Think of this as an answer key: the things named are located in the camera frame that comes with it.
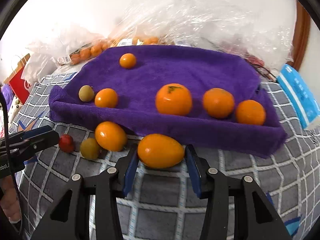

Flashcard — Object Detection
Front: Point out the red cherry tomato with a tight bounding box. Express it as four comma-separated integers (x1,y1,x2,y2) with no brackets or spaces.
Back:
59,134,75,153

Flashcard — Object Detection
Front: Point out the green yellow tomato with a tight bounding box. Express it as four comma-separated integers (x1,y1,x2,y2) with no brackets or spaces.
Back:
80,138,100,160
78,85,95,102

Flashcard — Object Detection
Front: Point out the round orange kumquat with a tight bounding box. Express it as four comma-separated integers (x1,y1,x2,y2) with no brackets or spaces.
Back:
95,121,127,152

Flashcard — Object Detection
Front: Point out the small orange tomato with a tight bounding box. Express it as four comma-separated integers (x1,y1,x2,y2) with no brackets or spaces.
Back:
94,88,118,108

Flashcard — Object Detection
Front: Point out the mandarin orange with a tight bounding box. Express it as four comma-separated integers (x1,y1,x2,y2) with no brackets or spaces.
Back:
202,88,235,119
235,100,266,125

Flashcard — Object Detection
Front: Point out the oval orange kumquat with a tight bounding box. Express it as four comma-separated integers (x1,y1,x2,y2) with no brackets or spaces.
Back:
137,134,184,169

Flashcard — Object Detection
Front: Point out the small orange kumquat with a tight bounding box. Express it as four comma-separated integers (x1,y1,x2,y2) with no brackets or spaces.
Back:
119,53,137,69

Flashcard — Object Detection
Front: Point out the large stemmed orange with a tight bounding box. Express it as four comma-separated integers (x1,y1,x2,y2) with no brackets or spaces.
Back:
155,83,193,116

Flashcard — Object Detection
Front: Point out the person's left hand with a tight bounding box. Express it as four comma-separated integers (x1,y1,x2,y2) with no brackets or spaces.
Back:
1,176,21,224

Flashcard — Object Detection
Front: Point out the red paper shopping bag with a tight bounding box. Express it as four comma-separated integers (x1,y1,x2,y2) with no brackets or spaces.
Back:
4,54,32,104

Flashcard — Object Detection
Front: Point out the white plastic bag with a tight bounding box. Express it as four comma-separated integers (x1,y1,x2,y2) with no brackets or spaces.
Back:
21,53,57,85

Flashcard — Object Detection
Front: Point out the grey checked tablecloth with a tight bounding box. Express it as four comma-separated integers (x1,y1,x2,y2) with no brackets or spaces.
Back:
10,74,319,239

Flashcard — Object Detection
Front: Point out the bag of small oranges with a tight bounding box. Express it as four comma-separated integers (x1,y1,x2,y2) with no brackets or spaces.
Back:
27,30,112,66

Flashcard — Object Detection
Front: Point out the blue tissue pack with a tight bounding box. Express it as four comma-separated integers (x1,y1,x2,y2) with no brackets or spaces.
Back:
277,64,319,130

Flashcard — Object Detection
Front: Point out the purple towel tray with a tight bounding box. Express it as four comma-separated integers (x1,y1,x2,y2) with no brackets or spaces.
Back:
49,45,287,158

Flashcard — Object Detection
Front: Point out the clear bag of kumquats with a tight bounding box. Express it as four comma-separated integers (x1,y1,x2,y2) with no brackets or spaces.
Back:
109,0,222,47

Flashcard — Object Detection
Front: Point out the clear bag of red fruit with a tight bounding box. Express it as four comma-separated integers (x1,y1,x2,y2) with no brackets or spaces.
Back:
174,0,292,81

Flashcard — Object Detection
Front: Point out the black cable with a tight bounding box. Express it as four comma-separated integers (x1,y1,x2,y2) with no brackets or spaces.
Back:
0,90,26,235

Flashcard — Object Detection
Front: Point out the brown wooden door frame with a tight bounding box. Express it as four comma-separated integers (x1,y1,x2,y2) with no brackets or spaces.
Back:
287,0,311,71

